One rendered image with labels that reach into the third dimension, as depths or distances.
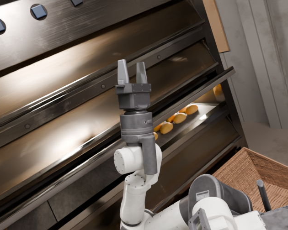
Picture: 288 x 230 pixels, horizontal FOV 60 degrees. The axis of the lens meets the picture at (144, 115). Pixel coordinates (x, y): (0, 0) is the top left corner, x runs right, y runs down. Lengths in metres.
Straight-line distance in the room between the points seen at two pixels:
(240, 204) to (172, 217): 0.18
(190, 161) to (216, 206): 1.09
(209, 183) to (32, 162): 0.76
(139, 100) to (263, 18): 2.61
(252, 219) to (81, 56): 0.93
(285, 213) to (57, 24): 1.03
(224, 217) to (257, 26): 2.86
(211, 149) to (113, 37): 0.90
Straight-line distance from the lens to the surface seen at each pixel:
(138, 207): 0.75
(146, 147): 0.62
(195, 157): 1.56
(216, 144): 1.65
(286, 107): 3.45
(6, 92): 1.12
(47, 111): 1.13
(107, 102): 1.22
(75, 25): 1.19
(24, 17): 1.16
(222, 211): 0.45
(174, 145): 1.44
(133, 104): 0.62
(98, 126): 1.18
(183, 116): 1.65
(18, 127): 1.12
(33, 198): 1.05
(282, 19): 3.19
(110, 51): 1.22
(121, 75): 0.63
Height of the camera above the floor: 1.82
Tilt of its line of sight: 18 degrees down
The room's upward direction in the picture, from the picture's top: 24 degrees counter-clockwise
